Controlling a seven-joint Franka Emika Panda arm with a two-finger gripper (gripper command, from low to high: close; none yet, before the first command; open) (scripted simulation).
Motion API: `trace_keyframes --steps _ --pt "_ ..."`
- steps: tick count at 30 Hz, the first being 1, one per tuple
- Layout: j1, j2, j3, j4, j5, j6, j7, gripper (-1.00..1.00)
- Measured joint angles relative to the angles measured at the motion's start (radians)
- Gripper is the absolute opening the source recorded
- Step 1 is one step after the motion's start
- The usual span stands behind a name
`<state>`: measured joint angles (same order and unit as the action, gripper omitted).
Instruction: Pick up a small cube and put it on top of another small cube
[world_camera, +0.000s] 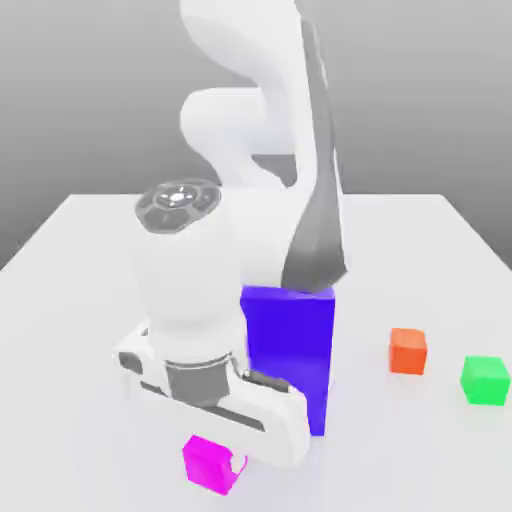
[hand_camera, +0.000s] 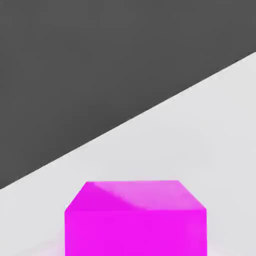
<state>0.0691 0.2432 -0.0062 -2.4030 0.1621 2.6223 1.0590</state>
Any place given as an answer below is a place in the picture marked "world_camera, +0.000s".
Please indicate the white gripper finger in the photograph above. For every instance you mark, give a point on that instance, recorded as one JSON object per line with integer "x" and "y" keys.
{"x": 237, "y": 464}

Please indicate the small magenta cube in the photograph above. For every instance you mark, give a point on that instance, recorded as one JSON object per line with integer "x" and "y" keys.
{"x": 206, "y": 466}

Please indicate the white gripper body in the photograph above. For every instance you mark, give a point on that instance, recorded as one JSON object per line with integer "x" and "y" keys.
{"x": 280, "y": 432}

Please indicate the small orange cube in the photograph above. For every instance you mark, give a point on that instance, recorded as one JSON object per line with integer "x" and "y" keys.
{"x": 407, "y": 352}

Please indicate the small green cube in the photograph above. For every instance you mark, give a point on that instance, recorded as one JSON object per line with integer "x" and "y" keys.
{"x": 484, "y": 380}

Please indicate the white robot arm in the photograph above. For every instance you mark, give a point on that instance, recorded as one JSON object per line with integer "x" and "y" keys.
{"x": 192, "y": 280}

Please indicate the large blue box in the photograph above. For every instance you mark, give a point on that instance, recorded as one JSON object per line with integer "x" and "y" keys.
{"x": 288, "y": 340}

